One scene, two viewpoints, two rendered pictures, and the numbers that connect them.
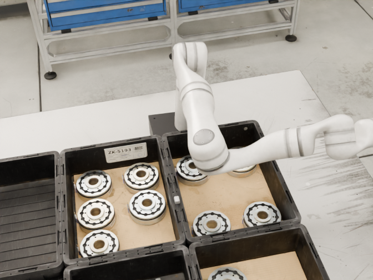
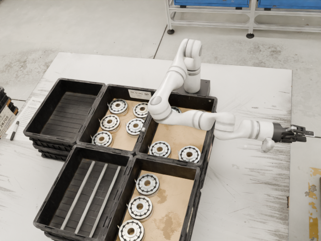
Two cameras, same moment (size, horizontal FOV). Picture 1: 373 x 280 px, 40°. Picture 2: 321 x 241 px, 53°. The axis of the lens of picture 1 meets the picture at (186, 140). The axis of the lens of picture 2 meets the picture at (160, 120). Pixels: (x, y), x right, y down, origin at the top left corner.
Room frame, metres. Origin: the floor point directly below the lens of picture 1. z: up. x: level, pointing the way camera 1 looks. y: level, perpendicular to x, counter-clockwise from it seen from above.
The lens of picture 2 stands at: (0.14, -0.58, 2.11)
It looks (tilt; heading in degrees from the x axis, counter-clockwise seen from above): 51 degrees down; 36
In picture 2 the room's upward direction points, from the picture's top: 12 degrees counter-clockwise
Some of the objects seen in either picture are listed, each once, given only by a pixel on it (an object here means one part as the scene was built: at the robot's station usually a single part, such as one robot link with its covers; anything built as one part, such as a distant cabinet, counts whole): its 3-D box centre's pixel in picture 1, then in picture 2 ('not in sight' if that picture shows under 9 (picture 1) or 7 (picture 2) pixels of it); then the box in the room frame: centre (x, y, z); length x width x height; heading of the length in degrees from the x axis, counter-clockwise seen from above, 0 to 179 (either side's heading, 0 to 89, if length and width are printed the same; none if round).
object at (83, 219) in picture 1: (95, 213); (110, 122); (0.87, 0.26, 0.86); 0.10 x 0.10 x 0.01
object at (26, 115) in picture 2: not in sight; (32, 118); (0.82, 0.84, 0.70); 0.33 x 0.23 x 0.01; 12
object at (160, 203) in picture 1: (147, 204); (135, 126); (0.90, 0.12, 0.86); 0.10 x 0.10 x 0.01
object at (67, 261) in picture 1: (117, 195); (119, 116); (0.89, 0.19, 0.92); 0.40 x 0.30 x 0.02; 10
